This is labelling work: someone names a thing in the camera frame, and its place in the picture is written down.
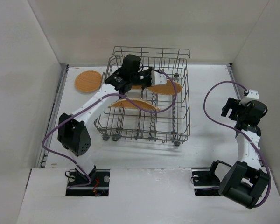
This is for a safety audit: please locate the fish-shaped woven plate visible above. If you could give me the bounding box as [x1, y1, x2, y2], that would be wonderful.
[131, 85, 144, 90]
[108, 98, 160, 111]

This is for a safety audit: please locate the round woven plate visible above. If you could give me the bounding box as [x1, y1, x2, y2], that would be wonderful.
[147, 79, 182, 96]
[74, 70, 102, 93]

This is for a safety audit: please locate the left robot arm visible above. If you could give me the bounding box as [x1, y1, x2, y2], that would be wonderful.
[57, 55, 157, 186]

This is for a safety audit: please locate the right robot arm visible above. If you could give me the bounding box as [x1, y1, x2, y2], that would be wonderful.
[218, 96, 270, 209]

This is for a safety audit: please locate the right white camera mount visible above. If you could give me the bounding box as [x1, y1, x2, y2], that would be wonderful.
[239, 89, 259, 105]

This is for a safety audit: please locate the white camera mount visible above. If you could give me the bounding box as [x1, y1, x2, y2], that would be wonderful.
[239, 89, 259, 105]
[151, 70, 167, 86]

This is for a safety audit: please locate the grey wire dish rack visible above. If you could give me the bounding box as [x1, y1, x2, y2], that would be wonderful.
[94, 46, 190, 146]

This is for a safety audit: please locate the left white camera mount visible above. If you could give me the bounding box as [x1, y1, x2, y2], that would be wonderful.
[151, 70, 167, 86]

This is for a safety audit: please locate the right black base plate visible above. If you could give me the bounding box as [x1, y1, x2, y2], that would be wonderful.
[190, 169, 220, 196]

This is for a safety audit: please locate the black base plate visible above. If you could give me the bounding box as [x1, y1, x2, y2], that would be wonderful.
[190, 169, 220, 196]
[64, 169, 111, 197]

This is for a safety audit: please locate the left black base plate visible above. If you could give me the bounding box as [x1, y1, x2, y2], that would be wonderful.
[64, 169, 111, 197]

